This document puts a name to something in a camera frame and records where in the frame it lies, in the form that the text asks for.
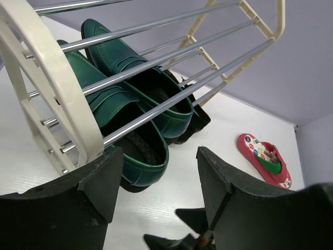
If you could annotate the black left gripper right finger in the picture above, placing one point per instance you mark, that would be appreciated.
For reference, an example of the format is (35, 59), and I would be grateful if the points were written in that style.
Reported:
(246, 213)

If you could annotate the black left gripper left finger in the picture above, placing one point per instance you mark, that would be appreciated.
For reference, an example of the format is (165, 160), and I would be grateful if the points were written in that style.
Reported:
(70, 212)

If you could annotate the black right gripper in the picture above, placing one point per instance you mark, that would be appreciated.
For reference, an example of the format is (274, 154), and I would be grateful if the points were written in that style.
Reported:
(190, 232)

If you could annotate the cream metal shoe rack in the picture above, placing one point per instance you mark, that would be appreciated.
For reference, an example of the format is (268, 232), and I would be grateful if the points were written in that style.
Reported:
(49, 94)

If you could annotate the pink sandal far right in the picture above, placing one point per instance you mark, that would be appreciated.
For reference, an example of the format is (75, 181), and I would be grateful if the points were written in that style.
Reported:
(266, 159)

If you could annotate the green loafer front one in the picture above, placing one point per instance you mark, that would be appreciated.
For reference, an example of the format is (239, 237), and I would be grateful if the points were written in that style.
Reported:
(145, 151)

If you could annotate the green loafer one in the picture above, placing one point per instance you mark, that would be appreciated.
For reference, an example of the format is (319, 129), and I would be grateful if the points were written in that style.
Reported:
(152, 86)
(145, 151)

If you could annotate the green loafer rear one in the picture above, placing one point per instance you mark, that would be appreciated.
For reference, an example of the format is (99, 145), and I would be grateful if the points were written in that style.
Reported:
(152, 86)

